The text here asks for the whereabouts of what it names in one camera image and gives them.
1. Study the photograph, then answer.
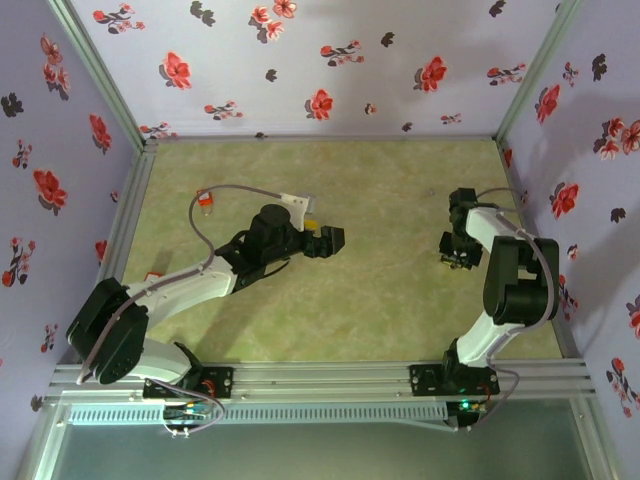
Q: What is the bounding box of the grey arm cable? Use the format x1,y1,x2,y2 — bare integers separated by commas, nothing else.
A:
447,187,561,434
74,183,287,440

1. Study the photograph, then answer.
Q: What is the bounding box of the grey slotted cable duct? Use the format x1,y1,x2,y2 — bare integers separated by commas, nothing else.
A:
66,401,450,427

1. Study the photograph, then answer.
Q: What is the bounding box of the aluminium frame post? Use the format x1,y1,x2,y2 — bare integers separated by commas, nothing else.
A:
492,0,585,146
46,0,157,151

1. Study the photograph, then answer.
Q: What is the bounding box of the grey left arm cable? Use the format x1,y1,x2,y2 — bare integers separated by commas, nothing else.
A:
74,183,287,440

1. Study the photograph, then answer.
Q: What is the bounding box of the thin aluminium frame rail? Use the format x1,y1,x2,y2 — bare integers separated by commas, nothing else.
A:
144,133,504,144

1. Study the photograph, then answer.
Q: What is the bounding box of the grey right arm cable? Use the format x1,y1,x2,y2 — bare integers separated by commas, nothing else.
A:
447,187,561,434

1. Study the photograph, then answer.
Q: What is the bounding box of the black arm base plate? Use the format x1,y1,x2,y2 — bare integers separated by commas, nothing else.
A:
408,363,501,399
142,365,236,401

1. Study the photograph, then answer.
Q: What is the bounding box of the red padlock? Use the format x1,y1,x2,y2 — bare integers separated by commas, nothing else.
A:
195,189,218,217

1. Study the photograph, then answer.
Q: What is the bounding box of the wide aluminium frame rail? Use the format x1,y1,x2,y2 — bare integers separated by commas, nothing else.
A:
48,357,599,402

